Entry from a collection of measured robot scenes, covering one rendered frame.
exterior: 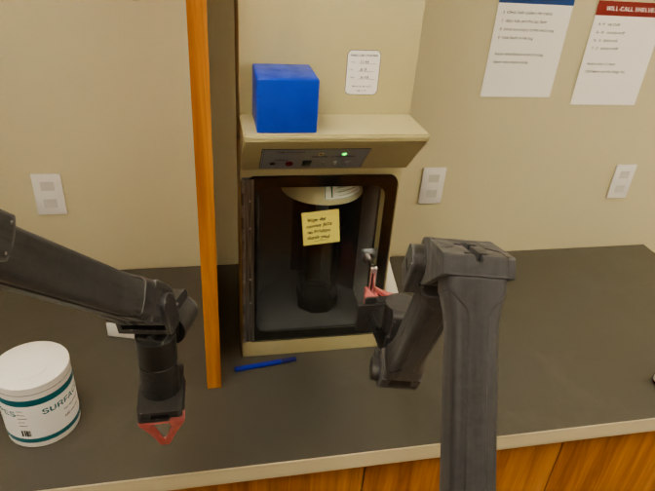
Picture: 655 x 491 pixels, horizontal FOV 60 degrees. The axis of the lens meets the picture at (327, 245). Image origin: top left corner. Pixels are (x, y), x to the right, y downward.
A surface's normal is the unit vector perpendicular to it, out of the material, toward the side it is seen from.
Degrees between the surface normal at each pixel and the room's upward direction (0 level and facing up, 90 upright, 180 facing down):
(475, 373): 49
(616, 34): 90
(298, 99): 90
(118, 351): 0
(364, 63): 90
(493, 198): 90
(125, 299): 79
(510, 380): 0
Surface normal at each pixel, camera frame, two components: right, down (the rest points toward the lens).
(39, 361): 0.07, -0.86
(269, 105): 0.19, 0.50
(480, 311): 0.05, -0.17
